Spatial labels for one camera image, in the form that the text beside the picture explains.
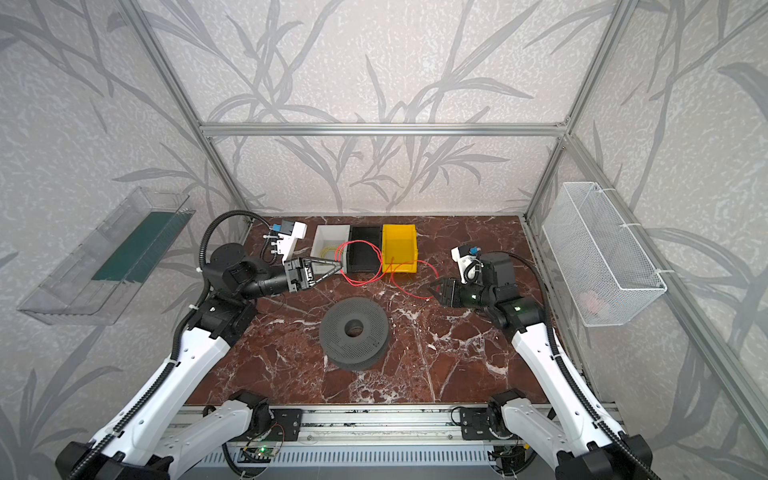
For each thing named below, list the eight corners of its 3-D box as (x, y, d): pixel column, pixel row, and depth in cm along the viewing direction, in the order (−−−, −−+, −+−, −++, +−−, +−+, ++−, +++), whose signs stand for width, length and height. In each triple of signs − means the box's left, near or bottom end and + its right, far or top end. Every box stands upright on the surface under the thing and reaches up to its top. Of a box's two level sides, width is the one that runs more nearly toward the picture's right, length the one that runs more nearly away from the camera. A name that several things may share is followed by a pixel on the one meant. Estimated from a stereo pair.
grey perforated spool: (318, 370, 84) (312, 362, 79) (329, 307, 97) (325, 297, 92) (388, 370, 84) (387, 362, 79) (390, 307, 97) (389, 297, 92)
